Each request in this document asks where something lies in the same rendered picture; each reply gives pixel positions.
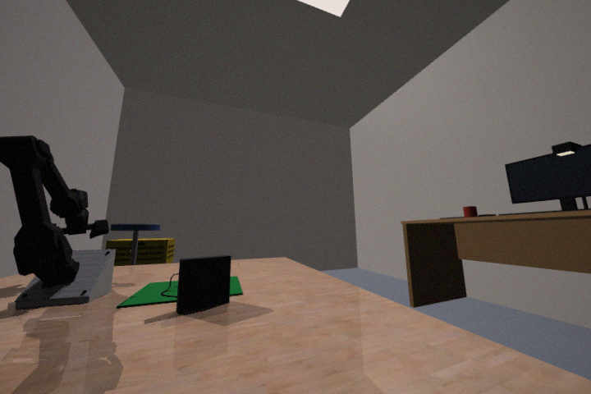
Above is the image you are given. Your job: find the green circuit board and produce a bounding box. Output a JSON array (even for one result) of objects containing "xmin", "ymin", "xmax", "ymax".
[{"xmin": 117, "ymin": 277, "xmax": 243, "ymax": 308}]

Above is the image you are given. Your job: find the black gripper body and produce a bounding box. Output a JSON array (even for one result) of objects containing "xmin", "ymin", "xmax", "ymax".
[{"xmin": 62, "ymin": 220, "xmax": 109, "ymax": 235}]

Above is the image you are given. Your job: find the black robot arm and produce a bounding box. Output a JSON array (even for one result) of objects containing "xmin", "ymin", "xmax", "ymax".
[{"xmin": 0, "ymin": 135, "xmax": 89, "ymax": 289}]

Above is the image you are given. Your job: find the black square panel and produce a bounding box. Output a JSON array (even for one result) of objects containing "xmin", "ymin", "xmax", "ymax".
[{"xmin": 176, "ymin": 255, "xmax": 231, "ymax": 314}]

